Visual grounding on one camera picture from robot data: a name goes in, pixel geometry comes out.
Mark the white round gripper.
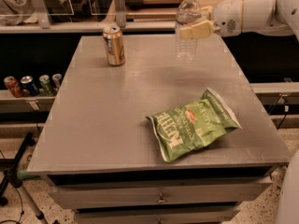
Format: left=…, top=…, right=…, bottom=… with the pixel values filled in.
left=178, top=0, right=243, bottom=39

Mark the clear plastic water bottle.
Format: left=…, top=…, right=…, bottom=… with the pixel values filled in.
left=175, top=0, right=202, bottom=62

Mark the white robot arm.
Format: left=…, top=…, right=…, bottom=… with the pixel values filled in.
left=178, top=0, right=299, bottom=39

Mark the green jalapeno chip bag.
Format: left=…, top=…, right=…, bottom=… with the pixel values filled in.
left=147, top=88, right=241, bottom=162

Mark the gold soda can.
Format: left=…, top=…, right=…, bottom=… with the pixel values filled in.
left=103, top=26, right=125, bottom=66

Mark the silver green soda can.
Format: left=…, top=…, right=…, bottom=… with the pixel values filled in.
left=52, top=74, right=63, bottom=90

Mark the grey cloth pile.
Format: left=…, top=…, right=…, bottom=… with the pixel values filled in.
left=0, top=0, right=71, bottom=26

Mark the blue soda can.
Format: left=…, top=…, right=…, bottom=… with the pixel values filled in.
left=21, top=76, right=39, bottom=96

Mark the red soda can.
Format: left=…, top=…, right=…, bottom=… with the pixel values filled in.
left=4, top=76, right=22, bottom=98

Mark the grey lower drawer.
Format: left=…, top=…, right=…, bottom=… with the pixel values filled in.
left=74, top=205, right=239, bottom=224

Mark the grey drawer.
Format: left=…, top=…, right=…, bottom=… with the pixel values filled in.
left=50, top=177, right=272, bottom=209
left=74, top=205, right=239, bottom=224

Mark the grey upper drawer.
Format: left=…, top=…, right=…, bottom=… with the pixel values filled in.
left=50, top=177, right=272, bottom=209

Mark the black tripod stand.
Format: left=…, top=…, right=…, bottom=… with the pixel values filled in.
left=0, top=133, right=36, bottom=206

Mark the middle metal bracket post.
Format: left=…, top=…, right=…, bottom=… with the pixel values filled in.
left=114, top=0, right=126, bottom=28

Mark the metal bracket post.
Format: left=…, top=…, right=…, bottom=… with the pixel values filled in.
left=114, top=0, right=126, bottom=28
left=31, top=0, right=50, bottom=29

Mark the left metal bracket post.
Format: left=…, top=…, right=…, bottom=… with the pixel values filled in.
left=31, top=0, right=50, bottom=29

